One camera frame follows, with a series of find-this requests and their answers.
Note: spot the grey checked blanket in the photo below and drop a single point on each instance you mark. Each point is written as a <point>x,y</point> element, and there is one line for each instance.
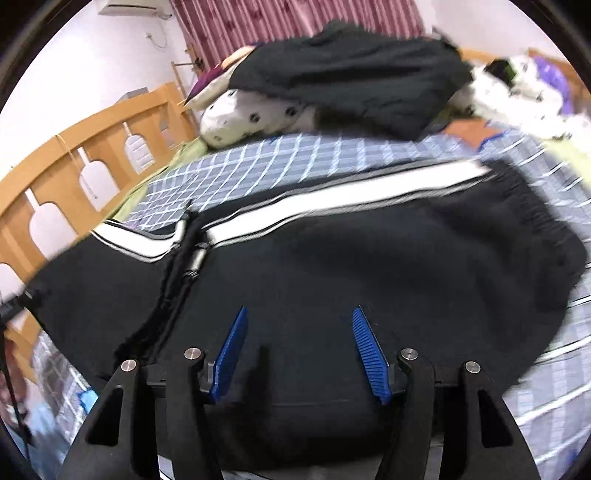
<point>286,161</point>

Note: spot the white flower print quilt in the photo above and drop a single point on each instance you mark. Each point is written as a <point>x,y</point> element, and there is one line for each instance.
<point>521,78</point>

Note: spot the wooden bed frame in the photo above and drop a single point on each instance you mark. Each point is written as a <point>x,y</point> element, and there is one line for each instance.
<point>69,134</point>

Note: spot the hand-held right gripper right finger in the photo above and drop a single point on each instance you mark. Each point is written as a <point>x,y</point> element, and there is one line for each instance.
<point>369,355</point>

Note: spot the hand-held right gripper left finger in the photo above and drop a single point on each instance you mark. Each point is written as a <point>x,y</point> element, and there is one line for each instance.
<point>231,350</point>

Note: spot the purple patterned pillow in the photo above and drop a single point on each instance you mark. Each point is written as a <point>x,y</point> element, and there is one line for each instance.
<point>207,83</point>

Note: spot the white air conditioner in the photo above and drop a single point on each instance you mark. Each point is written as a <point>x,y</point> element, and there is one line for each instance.
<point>138,8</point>

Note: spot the red patterned curtain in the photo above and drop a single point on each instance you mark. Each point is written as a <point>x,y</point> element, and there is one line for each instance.
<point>277,23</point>

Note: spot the wooden rack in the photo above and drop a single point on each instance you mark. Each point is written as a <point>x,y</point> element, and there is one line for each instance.
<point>178,76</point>

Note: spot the white flower print pillow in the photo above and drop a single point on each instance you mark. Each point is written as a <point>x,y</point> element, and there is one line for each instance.
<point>240,120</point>

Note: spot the pile of black clothes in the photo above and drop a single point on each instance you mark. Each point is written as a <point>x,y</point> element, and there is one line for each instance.
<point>351,78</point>

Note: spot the purple plush toy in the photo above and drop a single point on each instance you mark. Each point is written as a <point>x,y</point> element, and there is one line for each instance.
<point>556,78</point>

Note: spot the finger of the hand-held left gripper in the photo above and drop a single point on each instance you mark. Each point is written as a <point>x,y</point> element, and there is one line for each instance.
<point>18,304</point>

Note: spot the black pants with white stripe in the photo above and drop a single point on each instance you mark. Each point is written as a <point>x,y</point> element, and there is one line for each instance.
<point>323,267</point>

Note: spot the grey box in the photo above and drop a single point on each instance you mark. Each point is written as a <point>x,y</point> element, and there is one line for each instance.
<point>134,94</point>

